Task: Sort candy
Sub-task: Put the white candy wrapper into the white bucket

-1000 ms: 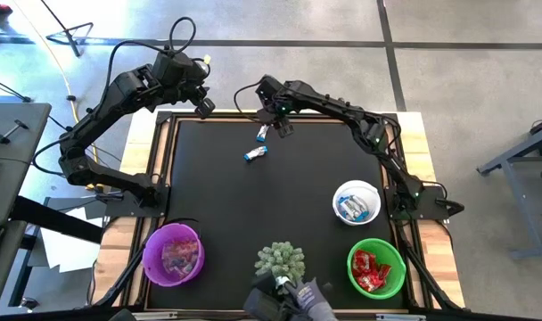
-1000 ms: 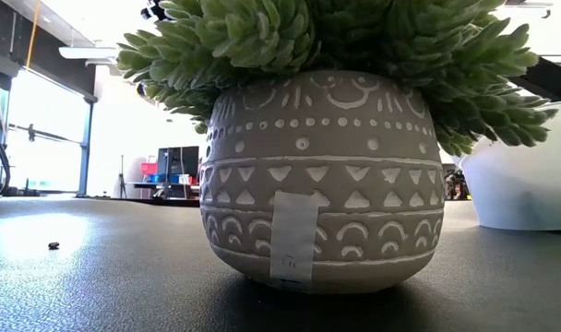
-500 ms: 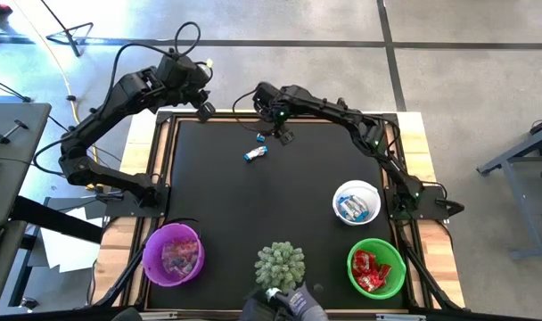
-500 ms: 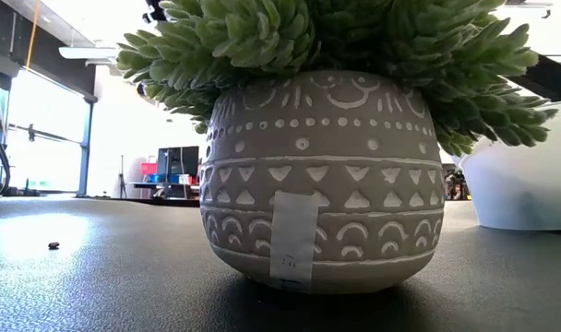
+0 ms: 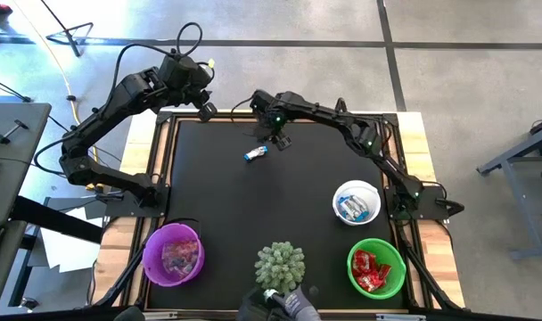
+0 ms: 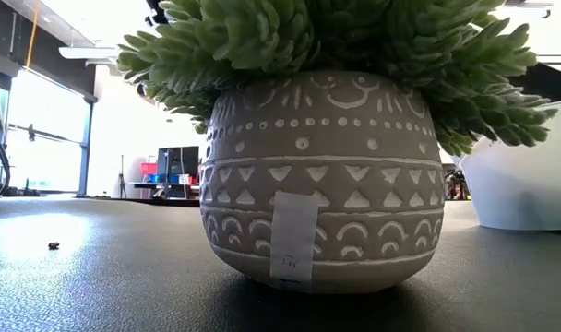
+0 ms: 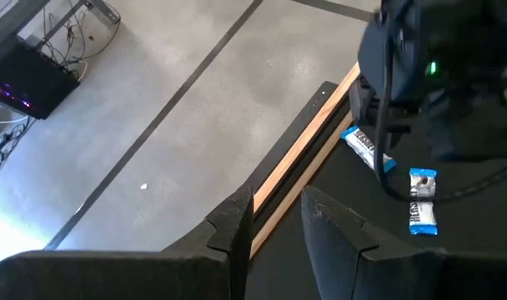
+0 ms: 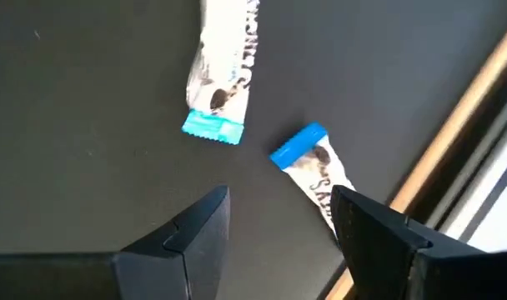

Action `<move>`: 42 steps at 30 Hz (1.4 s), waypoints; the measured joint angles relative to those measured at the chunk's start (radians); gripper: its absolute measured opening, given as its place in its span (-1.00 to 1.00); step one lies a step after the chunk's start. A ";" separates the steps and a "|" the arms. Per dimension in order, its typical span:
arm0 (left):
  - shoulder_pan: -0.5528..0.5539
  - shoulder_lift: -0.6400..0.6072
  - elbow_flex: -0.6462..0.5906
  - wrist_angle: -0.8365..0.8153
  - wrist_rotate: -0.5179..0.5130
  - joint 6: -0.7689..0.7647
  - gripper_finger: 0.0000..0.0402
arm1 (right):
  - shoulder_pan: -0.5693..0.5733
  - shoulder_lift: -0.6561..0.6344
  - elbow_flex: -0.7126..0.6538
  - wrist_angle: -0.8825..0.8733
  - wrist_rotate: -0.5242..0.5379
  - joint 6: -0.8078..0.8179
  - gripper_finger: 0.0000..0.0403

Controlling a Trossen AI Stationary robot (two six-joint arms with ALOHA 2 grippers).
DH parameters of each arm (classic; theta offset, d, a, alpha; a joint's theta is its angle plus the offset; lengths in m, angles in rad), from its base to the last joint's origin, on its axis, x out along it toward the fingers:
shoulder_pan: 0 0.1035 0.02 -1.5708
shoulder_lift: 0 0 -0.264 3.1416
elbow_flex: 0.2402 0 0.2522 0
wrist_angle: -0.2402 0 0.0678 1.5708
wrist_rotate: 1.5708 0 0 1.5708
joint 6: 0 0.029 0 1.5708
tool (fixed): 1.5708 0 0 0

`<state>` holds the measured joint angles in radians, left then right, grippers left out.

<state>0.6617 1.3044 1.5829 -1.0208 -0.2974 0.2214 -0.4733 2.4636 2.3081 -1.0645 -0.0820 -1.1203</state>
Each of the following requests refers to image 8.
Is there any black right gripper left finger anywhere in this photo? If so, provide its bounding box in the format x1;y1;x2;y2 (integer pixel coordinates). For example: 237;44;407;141
0;185;232;300

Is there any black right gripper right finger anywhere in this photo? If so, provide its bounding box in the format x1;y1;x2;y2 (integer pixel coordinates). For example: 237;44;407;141
330;184;507;300

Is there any white blue Hershey's bar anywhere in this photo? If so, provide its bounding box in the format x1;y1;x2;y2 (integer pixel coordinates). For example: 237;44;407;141
269;121;357;238
181;0;262;146

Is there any black table mat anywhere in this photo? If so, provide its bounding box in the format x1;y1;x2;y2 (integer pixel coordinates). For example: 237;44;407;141
0;0;507;300

